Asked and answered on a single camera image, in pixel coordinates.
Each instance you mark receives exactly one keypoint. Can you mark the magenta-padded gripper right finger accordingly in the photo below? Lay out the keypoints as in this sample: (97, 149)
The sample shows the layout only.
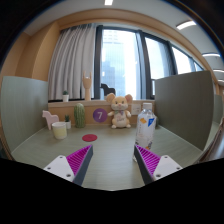
(165, 165)

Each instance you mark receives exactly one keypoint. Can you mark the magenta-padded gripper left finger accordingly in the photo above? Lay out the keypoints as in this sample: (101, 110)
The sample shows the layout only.
(60, 165)

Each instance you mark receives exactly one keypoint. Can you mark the clear plastic water bottle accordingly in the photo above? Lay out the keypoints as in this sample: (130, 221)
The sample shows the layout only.
(145, 128)

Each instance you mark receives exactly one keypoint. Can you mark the pale yellow cup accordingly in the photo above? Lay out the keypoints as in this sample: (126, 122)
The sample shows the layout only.
(59, 130)

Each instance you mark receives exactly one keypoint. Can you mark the flat round red coaster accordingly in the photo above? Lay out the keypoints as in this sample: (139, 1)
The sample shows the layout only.
(89, 137)

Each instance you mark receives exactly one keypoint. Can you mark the small potted plant white pot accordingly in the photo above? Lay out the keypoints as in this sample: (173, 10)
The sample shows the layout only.
(65, 97)
(68, 124)

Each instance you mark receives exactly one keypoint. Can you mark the pink horse figurine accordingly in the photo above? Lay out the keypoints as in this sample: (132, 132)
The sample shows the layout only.
(49, 118)

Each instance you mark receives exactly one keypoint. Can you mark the tall green cactus ornament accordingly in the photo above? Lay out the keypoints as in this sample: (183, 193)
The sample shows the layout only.
(79, 115)

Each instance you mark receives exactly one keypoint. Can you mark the grey-green desk partition panel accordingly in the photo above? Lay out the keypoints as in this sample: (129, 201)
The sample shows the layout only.
(185, 106)
(23, 110)

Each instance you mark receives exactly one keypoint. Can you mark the round purple number sign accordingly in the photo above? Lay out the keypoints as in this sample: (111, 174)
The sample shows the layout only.
(99, 115)

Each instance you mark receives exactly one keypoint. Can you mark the beige plush mouse toy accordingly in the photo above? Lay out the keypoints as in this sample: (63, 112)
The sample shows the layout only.
(120, 111)

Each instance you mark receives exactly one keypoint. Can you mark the wooden hand figure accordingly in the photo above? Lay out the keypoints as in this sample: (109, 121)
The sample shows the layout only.
(87, 87)

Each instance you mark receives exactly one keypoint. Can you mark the black horse figurine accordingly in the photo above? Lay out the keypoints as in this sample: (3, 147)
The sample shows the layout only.
(107, 91)

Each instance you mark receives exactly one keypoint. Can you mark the grey window curtain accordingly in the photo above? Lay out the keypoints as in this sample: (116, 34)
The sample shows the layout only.
(71, 63)

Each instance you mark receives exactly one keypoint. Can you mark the dark-framed window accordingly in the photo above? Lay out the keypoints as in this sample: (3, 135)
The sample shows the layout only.
(97, 60)

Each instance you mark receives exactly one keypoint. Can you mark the group of ceiling lights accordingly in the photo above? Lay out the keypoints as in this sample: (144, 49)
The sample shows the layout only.
(186, 24)

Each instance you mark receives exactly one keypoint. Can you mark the white wall socket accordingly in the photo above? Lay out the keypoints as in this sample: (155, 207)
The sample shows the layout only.
(136, 109)

